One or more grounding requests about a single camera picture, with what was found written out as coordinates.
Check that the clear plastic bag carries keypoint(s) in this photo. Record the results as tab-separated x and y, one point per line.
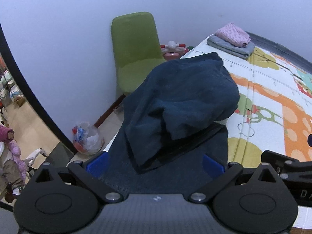
87	139

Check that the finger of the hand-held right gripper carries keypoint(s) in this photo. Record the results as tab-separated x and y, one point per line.
310	140
280	159

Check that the grey folded garment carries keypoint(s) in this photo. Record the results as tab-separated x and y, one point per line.
226	47

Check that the cartoon print play mat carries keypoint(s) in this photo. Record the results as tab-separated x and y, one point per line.
268	97

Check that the person in pink clothes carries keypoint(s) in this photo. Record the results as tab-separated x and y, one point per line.
14	148

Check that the grey fabric fence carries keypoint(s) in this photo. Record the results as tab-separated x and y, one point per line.
280	46

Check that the green chair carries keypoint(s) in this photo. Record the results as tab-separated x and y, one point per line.
134	53

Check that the pink folded garment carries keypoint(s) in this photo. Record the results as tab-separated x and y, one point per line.
232	34

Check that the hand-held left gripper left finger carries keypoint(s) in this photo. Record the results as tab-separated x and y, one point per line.
97	164

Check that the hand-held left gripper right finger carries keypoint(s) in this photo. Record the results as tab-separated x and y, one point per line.
213	165

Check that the dark blue jeans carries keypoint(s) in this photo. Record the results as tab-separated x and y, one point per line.
182	97

